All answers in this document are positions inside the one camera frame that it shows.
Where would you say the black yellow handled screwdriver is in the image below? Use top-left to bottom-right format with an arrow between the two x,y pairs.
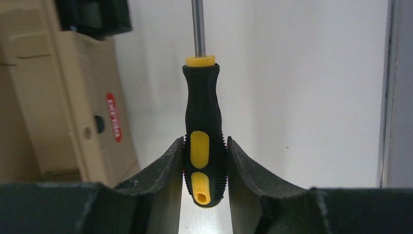
183,0 -> 227,208

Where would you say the grey vertical frame post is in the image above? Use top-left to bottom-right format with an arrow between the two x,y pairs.
377,0 -> 413,188

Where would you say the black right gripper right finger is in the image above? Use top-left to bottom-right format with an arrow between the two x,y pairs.
227,138 -> 413,234

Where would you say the beige plastic bin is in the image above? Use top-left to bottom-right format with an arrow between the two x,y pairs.
0,0 -> 139,187

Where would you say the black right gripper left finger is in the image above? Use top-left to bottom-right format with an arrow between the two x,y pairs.
0,138 -> 184,234

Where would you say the black device behind bin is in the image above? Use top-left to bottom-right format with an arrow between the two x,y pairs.
55,0 -> 132,40

